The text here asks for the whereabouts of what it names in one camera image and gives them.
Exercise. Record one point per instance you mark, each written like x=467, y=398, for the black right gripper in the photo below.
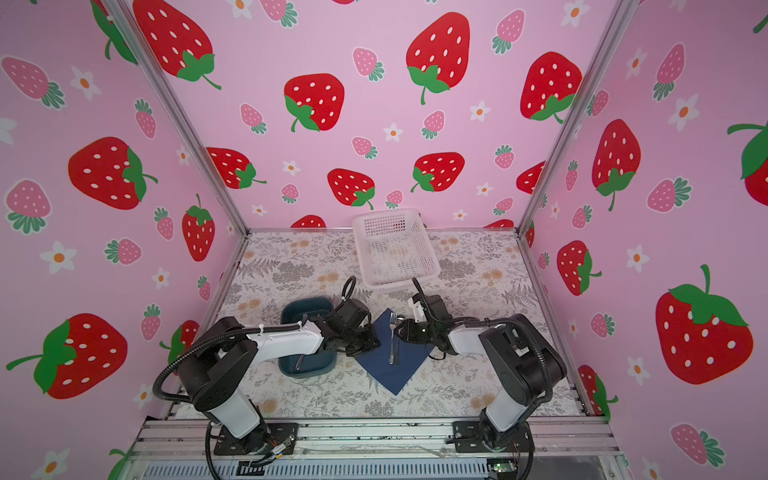
x=405, y=332

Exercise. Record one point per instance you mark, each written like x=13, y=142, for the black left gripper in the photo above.
x=372, y=343

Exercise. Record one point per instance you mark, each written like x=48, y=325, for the dark blue paper napkin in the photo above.
x=393, y=377

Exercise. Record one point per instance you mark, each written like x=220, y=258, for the silver metal fork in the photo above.
x=392, y=326

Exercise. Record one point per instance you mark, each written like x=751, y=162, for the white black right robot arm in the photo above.
x=526, y=364

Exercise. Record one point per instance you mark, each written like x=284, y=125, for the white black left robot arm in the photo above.
x=208, y=374

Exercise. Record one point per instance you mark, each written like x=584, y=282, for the dark teal plastic tray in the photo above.
x=305, y=358

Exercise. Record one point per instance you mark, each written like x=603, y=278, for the white perforated plastic basket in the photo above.
x=393, y=248

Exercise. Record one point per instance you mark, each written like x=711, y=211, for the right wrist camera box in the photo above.
x=418, y=310

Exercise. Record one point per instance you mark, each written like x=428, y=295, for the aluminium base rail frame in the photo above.
x=380, y=448

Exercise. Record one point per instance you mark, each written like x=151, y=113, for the aluminium corner post right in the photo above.
x=611, y=39

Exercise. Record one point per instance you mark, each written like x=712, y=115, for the aluminium corner post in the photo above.
x=127, y=25
x=611, y=39

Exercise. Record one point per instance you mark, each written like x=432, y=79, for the aluminium corner post left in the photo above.
x=127, y=25

